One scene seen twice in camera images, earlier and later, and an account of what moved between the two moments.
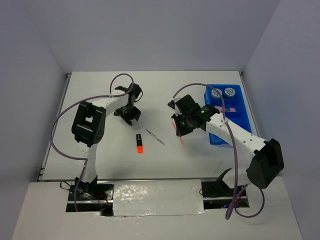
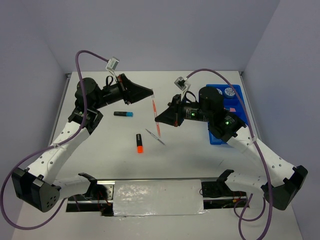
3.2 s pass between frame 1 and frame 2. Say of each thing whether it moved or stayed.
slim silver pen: stayed
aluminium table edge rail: stayed
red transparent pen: moved
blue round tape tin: stayed
